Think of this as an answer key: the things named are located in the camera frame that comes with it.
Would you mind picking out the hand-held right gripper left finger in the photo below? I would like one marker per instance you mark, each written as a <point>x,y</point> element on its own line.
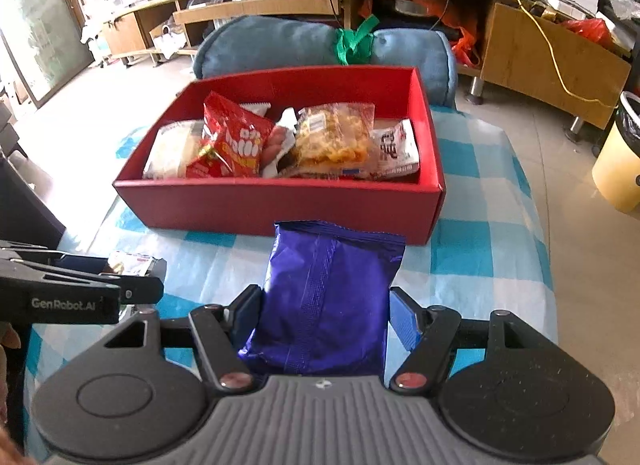
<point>245,315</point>

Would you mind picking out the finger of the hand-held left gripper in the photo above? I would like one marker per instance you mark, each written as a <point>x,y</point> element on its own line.
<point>142,290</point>
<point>82,263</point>

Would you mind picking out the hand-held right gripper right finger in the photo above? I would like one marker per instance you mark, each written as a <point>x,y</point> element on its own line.
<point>405,317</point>

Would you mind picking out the red and green sachet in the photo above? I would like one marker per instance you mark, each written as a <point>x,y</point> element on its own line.
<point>135,262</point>

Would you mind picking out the purple foil snack packet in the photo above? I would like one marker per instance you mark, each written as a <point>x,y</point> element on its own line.
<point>325,295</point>

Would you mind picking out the red cardboard box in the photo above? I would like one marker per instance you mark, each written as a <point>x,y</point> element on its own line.
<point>280,210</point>

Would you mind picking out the round pastry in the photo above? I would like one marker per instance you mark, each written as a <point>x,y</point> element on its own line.
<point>167,150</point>

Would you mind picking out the white sachet with red print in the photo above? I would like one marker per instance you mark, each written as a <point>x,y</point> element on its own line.
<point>395,150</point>

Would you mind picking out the vacuum packed sausages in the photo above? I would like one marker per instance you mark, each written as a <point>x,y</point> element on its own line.
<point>275,145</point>

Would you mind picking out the red gummy candy packet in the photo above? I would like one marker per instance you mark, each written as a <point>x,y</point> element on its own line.
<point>235,140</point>

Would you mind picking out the clear bag of yellow puffs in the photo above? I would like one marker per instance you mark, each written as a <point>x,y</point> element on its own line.
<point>330,140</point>

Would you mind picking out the person's left hand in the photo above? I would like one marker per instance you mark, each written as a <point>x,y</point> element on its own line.
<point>7,337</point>

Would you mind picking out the blue checkered tablecloth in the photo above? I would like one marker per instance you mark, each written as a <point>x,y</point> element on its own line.
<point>475,245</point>

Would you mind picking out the yellow trash bin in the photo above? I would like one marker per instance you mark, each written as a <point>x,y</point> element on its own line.
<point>617,175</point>

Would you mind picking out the orange plastic bag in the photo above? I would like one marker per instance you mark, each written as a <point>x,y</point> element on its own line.
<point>462,52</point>

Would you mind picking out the blue rolled pillow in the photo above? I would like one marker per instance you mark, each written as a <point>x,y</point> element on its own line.
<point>270,42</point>

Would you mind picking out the green ribbon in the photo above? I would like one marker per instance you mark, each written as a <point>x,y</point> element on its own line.
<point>350,45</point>

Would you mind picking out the wooden tv cabinet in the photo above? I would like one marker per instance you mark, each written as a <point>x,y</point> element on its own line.
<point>525,55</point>

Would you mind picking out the red plastic bag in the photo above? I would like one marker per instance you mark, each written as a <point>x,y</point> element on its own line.
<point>590,30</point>

